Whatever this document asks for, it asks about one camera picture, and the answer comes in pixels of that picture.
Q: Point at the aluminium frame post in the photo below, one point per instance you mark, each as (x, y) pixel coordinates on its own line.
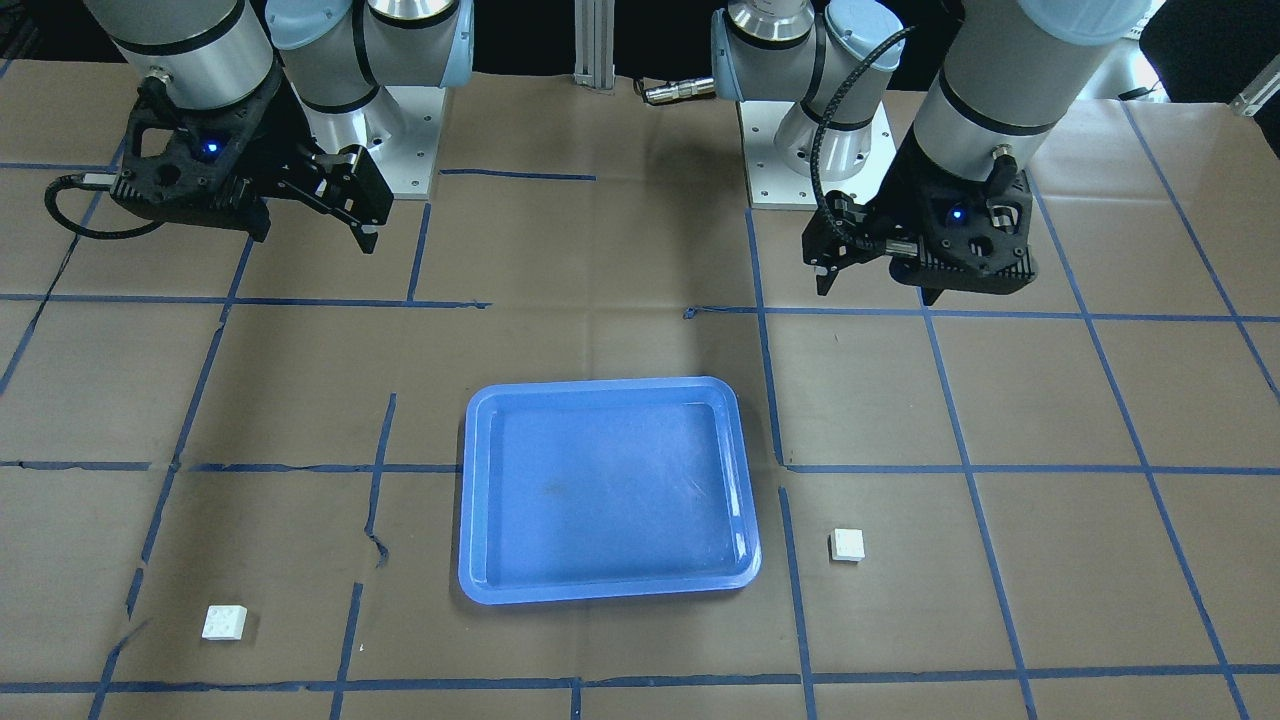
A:
(593, 41)

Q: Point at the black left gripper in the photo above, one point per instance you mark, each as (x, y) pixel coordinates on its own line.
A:
(897, 203)

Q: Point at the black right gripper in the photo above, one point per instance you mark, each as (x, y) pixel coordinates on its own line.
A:
(272, 140)

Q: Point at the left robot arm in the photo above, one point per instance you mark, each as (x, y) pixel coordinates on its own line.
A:
(1006, 80)

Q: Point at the white block near right arm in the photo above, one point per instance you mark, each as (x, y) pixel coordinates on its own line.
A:
(225, 622)

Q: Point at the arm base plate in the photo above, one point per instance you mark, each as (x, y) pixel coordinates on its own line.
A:
(777, 140)
(408, 156)

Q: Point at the blue plastic tray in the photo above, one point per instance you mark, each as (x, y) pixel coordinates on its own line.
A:
(585, 490)

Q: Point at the silver cable connector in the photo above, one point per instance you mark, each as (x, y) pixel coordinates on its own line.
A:
(677, 91)

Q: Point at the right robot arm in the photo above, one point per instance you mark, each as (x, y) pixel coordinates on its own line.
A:
(317, 102)

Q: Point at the white block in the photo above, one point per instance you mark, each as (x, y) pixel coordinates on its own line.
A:
(847, 545)

